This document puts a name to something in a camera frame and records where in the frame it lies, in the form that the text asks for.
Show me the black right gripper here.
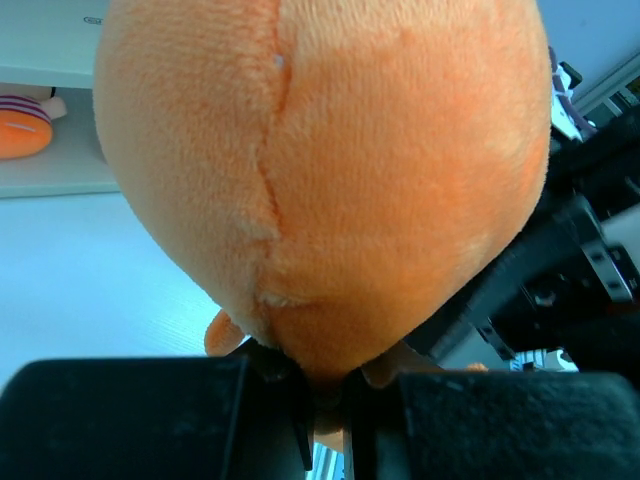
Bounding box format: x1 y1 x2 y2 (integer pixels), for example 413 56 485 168
404 199 640 374

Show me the orange plush on shelf left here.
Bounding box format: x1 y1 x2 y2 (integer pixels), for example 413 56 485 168
0 95 67 159

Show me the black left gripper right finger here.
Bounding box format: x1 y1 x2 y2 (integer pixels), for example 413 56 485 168
345 372 639 479

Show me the beige three-tier shelf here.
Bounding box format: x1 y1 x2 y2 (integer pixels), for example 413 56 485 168
1 0 118 198

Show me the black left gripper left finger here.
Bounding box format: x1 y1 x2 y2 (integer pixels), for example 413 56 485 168
1 344 313 479

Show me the orange shark plush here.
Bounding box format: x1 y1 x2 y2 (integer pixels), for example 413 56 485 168
93 0 554 451

